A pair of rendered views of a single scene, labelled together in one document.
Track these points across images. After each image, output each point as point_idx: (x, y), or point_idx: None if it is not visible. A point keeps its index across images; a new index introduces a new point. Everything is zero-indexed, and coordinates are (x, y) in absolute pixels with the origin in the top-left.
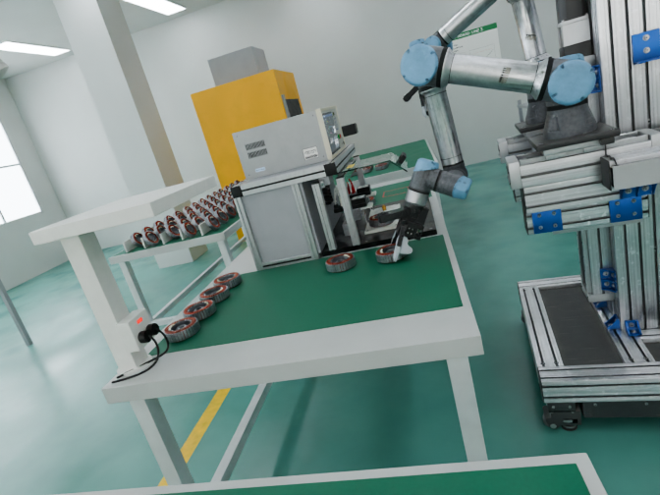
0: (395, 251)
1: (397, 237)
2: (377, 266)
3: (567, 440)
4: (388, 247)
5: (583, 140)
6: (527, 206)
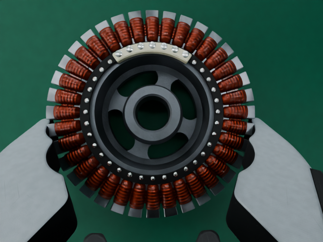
0: (14, 141)
1: (231, 197)
2: (82, 32)
3: None
4: (207, 103)
5: None
6: None
